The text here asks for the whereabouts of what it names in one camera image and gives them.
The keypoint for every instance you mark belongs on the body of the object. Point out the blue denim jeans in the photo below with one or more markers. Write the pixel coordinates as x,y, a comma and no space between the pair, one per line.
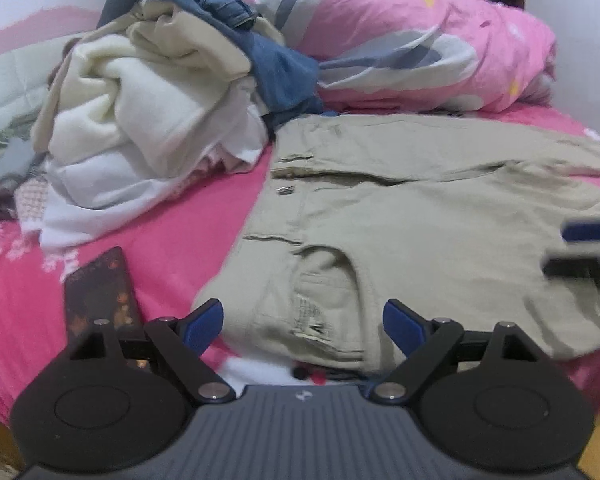
280,75

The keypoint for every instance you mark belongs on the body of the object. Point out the beige pants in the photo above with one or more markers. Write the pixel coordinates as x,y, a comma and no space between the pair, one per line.
405,235

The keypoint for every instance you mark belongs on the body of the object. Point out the cream fleece garment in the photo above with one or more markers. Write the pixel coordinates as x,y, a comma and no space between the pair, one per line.
145,110

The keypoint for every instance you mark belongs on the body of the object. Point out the pink patterned quilt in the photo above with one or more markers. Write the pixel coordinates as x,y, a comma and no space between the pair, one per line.
380,15

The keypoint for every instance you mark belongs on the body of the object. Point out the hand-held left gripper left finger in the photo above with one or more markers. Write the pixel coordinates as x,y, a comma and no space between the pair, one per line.
202,325

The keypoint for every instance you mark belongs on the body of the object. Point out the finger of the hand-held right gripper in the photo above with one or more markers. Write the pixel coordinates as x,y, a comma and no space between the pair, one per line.
590,267
592,230

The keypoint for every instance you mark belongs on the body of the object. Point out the black smartphone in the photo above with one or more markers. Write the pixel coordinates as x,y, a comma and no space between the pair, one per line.
100,290

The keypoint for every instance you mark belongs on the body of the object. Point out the pink floral bed blanket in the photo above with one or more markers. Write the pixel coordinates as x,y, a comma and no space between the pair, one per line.
180,240

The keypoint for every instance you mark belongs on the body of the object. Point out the pile of cream white clothes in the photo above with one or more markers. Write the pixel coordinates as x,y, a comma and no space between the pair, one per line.
190,40

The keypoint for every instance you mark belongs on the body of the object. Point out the white garment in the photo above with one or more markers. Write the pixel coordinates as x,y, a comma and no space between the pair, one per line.
90,195

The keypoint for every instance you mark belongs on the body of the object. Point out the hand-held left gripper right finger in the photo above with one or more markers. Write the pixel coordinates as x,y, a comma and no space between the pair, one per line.
402,327

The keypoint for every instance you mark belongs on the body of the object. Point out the grey floral pillow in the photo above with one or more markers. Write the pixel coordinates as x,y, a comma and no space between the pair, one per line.
10,160

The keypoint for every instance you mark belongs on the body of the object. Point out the white pink padded headboard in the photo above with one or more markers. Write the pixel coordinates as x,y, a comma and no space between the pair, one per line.
20,75

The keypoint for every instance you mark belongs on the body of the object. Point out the pink checked cloth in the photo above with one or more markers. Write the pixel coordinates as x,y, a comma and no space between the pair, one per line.
30,202

